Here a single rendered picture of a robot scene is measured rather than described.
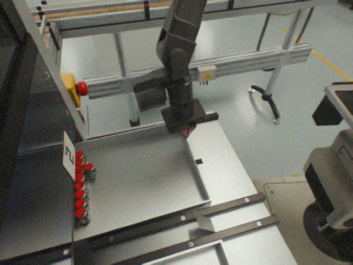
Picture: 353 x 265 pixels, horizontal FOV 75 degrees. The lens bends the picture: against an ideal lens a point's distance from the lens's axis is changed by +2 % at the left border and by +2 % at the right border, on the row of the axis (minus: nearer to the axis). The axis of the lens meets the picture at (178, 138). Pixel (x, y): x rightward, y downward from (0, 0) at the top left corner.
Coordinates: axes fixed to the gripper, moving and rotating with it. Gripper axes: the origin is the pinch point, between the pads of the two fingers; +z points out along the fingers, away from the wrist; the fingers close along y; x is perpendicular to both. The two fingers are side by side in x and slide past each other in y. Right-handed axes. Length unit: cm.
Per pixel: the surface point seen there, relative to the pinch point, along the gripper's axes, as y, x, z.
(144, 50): -6, -142, 55
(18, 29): 23.7, -3.6, -34.6
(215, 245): 3.7, 28.7, 1.0
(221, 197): -2.3, 18.9, 3.6
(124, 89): 17, -84, 44
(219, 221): 0.6, 24.1, 3.0
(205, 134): -6.2, -1.3, 4.3
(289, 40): -100, -83, 42
